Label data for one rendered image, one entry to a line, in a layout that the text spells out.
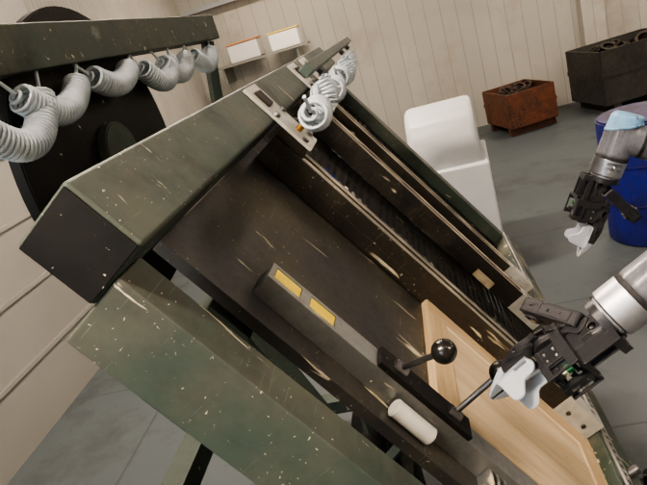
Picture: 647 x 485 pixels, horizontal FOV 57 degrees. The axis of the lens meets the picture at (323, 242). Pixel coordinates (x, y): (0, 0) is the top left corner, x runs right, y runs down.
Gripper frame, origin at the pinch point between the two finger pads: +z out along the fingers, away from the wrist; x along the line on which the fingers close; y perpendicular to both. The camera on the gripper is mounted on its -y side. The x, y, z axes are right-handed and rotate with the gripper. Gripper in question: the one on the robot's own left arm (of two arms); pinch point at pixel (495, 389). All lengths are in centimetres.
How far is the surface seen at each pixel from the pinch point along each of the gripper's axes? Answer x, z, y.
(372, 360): -16.4, 9.4, -5.4
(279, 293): -33.2, 10.6, -11.1
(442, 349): -14.2, -1.2, 0.3
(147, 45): -56, 29, -138
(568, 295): 243, 20, -211
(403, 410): -10.0, 10.8, 0.6
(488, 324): 31, 6, -40
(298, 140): -28, 3, -59
